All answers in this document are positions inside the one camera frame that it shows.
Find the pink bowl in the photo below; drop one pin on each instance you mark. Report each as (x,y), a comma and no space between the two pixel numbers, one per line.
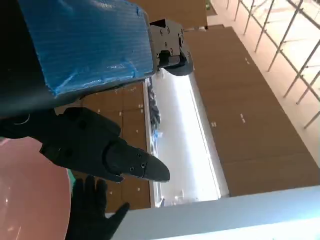
(32,195)

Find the green cutting mat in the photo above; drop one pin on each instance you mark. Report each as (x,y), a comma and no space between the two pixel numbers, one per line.
(72,177)

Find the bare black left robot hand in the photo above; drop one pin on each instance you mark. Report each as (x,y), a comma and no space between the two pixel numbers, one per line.
(82,42)

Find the white desk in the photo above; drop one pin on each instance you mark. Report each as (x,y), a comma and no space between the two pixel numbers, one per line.
(225,217)

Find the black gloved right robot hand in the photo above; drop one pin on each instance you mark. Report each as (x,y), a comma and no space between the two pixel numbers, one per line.
(90,215)

